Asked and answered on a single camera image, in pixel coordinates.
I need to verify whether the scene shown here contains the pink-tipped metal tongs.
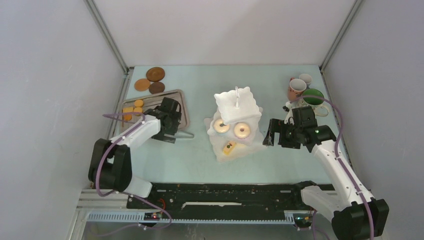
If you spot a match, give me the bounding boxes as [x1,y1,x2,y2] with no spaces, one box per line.
[174,130,195,139]

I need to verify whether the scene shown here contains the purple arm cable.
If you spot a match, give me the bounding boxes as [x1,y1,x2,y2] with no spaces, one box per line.
[288,95,375,240]
[95,112,173,231]

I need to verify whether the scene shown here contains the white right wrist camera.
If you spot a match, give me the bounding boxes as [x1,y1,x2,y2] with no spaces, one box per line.
[282,101,294,125]

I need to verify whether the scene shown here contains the yellow square cake piece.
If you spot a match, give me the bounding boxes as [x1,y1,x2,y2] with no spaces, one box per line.
[122,106,134,113]

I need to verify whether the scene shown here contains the white chocolate-hole donut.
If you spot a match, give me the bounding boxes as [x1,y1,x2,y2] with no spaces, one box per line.
[212,118,230,134]

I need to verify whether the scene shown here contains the metal serving tray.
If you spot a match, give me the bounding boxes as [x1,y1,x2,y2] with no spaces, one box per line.
[120,89,190,130]

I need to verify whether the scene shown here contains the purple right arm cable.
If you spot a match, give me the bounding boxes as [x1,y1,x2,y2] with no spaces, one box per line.
[288,95,375,240]

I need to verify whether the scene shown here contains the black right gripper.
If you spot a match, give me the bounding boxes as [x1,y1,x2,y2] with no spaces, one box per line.
[262,118,302,150]

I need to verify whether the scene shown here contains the darkest brown round coaster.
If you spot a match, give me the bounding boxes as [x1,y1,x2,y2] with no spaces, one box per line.
[148,81,166,94]

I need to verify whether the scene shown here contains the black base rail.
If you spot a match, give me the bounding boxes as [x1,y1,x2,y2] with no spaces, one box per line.
[146,183,313,221]

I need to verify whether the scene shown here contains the dark brown round coaster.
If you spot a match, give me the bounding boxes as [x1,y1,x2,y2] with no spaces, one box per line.
[146,66,166,82]

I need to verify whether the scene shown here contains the light brown round coaster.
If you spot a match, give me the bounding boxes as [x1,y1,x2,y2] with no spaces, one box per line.
[134,78,151,92]

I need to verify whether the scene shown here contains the white three-tier cake stand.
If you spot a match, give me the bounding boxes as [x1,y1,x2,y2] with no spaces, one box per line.
[204,86,267,163]

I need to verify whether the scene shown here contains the green-inside floral mug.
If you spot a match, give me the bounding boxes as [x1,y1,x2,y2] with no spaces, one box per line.
[297,88,331,117]

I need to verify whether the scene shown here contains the small white cup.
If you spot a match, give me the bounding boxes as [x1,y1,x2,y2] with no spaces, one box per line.
[298,73,313,88]

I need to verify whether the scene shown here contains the white frosted donut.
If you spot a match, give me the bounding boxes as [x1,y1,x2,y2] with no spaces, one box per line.
[233,122,251,139]

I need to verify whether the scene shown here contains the yellow cake with berries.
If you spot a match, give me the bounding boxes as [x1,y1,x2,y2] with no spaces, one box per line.
[222,141,237,156]

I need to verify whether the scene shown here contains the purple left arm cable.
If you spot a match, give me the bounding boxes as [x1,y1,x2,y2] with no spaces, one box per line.
[95,112,173,231]

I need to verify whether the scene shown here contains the pink mug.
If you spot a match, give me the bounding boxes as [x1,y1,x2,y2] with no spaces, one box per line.
[287,78,307,101]

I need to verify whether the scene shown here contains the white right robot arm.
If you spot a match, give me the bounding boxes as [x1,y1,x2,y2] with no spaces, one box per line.
[262,106,390,240]

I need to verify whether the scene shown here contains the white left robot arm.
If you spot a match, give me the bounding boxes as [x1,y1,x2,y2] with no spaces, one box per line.
[88,97,182,208]

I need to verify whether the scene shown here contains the small orange round cookie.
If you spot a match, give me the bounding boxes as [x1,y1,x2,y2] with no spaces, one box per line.
[133,99,144,108]

